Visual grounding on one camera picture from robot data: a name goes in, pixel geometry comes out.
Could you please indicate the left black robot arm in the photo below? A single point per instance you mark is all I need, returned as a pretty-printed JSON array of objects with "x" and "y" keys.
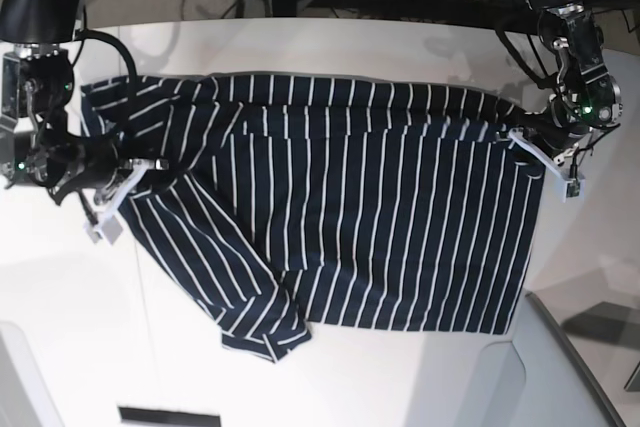
[{"x": 584, "y": 98}]

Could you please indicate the grey robot base cover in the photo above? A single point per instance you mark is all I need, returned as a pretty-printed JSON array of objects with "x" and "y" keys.
[
  {"x": 538, "y": 378},
  {"x": 25, "y": 398}
]

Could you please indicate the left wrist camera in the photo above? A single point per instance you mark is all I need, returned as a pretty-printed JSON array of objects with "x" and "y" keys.
[{"x": 571, "y": 188}]

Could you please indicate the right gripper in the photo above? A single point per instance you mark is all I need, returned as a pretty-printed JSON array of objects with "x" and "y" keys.
[{"x": 87, "y": 164}]

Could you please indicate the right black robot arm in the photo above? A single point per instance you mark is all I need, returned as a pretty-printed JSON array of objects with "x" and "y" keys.
[{"x": 37, "y": 84}]

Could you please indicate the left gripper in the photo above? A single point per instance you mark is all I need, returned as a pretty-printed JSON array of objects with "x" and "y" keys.
[{"x": 540, "y": 147}]

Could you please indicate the navy white striped t-shirt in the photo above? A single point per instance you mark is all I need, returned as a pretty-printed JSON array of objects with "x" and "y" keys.
[{"x": 293, "y": 200}]

